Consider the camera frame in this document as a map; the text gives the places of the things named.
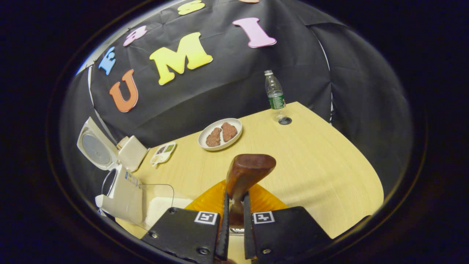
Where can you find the white rice cooker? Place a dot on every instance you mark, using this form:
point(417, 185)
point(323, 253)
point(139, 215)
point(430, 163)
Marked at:
point(124, 198)

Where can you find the brown wooden spoon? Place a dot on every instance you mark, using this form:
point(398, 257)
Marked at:
point(249, 167)

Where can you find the clear green-label water bottle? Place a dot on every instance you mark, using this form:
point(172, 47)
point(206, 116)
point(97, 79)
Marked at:
point(275, 95)

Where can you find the white round plate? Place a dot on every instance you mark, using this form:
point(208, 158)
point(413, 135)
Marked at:
point(234, 124)

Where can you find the black backdrop cloth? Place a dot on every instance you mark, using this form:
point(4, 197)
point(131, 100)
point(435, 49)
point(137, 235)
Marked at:
point(220, 84)

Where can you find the white toaster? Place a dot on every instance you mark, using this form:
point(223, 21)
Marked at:
point(133, 154)

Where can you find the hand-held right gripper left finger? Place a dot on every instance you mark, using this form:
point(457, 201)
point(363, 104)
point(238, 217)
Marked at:
point(183, 234)

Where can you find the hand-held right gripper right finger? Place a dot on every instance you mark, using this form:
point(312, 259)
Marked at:
point(289, 234)

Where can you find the white divided dish of beans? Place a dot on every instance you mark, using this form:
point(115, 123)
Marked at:
point(163, 154)

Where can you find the brown meat piece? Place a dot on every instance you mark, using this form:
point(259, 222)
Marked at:
point(213, 137)
point(229, 132)

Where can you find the clear plastic box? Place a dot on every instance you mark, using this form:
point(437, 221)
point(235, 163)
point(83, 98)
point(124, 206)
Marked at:
point(157, 190)

